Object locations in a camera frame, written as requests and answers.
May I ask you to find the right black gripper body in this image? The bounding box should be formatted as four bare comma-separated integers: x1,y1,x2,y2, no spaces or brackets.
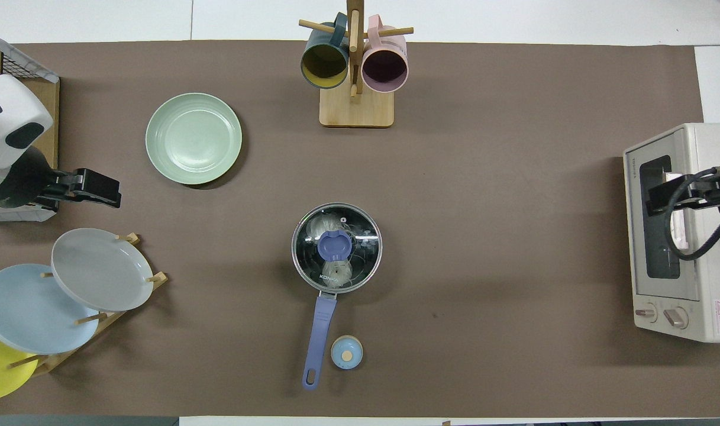
684,167,720,208

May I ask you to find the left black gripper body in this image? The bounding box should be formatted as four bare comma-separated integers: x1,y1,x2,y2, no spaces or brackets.
39,169,89,206

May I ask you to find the glass lid blue knob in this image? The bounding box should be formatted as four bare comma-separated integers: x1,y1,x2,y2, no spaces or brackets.
292,203,383,295

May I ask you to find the grey plate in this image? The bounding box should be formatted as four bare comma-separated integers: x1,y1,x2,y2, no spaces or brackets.
51,228,155,312

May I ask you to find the light green plate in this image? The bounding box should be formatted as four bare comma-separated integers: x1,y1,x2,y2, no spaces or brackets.
145,92,243,186

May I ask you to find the light blue plate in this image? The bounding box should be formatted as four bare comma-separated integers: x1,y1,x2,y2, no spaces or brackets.
0,264,100,355

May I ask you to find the wooden plate rack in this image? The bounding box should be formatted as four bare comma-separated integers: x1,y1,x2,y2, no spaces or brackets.
8,233,169,376

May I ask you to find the beige toaster oven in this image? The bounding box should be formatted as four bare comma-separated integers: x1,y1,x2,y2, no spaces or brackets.
623,122,720,344

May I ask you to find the brown table mat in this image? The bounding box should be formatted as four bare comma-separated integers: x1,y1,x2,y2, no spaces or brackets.
0,40,720,418

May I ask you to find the teal mug yellow interior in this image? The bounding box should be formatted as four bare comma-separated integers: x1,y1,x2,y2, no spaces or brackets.
301,13,351,89

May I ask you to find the wooden mug tree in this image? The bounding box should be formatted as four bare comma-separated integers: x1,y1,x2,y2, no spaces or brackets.
299,0,414,128

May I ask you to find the pink mug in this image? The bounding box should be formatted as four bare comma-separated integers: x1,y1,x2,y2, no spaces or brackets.
361,15,409,93

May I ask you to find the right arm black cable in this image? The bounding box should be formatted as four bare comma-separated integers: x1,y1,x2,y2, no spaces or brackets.
664,170,720,262

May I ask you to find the wooden crate with wire mesh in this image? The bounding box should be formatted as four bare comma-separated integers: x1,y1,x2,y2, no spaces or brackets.
0,28,60,222

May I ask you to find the black pot blue handle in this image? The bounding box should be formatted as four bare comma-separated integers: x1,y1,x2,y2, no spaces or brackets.
291,203,383,391

